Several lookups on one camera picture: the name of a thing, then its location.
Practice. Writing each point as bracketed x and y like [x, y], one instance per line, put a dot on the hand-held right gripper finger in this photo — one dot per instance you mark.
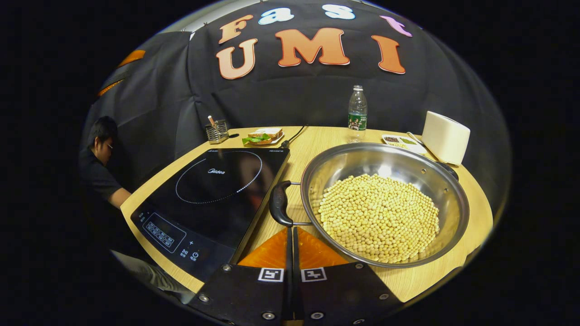
[289, 253]
[296, 253]

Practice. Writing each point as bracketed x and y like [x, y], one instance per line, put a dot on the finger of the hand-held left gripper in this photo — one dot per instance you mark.
[111, 87]
[131, 59]

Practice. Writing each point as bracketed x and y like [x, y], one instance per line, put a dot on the pile of yellow soybeans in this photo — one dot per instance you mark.
[378, 217]

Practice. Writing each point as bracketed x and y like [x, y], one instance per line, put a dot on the black induction cooktop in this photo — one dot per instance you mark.
[213, 199]

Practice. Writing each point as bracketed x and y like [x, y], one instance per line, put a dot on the stainless steel pot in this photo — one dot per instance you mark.
[362, 158]

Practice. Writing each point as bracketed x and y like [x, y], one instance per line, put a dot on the wooden stick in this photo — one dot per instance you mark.
[211, 120]

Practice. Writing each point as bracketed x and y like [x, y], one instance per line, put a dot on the small white plate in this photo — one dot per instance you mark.
[279, 139]

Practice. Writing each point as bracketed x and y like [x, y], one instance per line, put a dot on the sandwich with lettuce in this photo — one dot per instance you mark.
[265, 133]

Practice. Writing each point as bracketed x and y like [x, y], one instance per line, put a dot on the grey cloth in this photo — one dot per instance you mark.
[154, 276]

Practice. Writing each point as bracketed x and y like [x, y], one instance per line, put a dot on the clear plastic water bottle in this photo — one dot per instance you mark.
[357, 121]

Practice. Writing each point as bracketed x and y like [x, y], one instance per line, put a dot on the white divided dish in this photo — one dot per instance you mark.
[398, 141]

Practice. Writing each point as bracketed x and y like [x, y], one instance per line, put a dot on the black backdrop cloth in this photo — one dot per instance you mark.
[294, 99]

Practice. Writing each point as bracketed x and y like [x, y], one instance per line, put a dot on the white toaster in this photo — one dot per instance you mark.
[446, 138]

